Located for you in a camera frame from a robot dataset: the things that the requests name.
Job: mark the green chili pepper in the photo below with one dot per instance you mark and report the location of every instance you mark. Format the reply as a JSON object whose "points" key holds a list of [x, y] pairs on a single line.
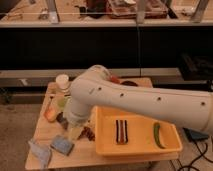
{"points": [[156, 132]]}

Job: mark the dark grape bunch toy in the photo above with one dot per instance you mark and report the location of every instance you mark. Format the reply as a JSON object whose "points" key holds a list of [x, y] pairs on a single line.
{"points": [[88, 133]]}

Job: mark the black foot pedal box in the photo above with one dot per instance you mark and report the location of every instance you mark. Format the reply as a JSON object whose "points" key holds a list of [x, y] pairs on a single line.
{"points": [[194, 135]]}

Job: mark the grey blue crumpled cloth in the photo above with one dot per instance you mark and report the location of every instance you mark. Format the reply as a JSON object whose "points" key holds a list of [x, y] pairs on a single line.
{"points": [[41, 152]]}

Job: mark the pale translucent gripper body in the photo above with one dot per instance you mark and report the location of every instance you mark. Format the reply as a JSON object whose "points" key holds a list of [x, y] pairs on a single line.
{"points": [[74, 132]]}

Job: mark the white cup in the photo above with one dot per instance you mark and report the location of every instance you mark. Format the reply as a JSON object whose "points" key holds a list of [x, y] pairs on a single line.
{"points": [[63, 83]]}

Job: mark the orange fruit slice toy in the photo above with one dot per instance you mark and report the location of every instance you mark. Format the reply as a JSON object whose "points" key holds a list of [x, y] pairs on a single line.
{"points": [[50, 114]]}

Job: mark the blue sponge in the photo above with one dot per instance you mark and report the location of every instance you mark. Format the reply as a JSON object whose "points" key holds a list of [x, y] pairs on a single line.
{"points": [[62, 145]]}

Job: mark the yellow plastic tray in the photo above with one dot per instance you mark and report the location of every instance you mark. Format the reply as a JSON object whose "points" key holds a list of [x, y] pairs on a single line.
{"points": [[140, 134]]}

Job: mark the light green cup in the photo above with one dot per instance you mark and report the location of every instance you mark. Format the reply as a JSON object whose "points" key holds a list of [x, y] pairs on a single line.
{"points": [[62, 102]]}

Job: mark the orange bowl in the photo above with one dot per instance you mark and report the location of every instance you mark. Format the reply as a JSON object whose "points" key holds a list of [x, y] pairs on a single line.
{"points": [[114, 79]]}

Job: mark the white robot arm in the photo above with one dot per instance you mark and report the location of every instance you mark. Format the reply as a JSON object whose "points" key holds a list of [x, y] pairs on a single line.
{"points": [[189, 109]]}

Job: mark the dark brown bowl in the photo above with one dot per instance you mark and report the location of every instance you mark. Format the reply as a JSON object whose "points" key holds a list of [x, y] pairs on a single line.
{"points": [[129, 83]]}

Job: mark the dark green cup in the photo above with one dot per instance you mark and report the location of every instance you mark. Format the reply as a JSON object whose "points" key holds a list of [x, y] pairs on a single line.
{"points": [[62, 121]]}

